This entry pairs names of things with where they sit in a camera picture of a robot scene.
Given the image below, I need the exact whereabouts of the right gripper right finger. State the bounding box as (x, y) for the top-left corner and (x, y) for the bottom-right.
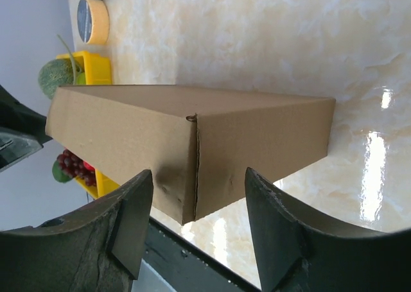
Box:
(245, 168), (410, 291)

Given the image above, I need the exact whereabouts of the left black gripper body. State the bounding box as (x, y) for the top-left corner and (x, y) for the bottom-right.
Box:
(1, 87), (52, 171)

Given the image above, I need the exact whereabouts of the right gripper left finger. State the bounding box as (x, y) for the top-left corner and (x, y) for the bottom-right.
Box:
(1, 169), (153, 291)

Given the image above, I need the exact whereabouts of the brown cardboard box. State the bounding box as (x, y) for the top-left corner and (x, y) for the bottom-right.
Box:
(46, 85), (336, 224)

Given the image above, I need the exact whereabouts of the green lime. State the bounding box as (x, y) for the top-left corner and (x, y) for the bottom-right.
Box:
(52, 161), (72, 184)

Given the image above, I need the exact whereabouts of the purple grape bunch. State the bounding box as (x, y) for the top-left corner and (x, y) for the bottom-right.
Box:
(56, 149), (97, 187)

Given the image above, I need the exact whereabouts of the green cantaloupe melon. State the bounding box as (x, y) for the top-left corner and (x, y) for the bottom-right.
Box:
(37, 59), (74, 99)

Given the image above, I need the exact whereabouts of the red apple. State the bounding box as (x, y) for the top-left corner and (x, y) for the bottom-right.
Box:
(83, 161), (95, 171)

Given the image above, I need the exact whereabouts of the green apple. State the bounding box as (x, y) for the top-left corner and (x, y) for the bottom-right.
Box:
(75, 73), (87, 85)

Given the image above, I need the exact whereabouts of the yellow plastic tray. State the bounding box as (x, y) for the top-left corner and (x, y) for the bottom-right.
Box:
(57, 51), (119, 199)

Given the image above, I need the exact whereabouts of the blue tape roll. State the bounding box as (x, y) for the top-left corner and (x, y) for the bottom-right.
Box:
(76, 0), (110, 45)

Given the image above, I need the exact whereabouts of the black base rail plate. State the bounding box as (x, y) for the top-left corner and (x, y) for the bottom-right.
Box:
(143, 218), (259, 292)

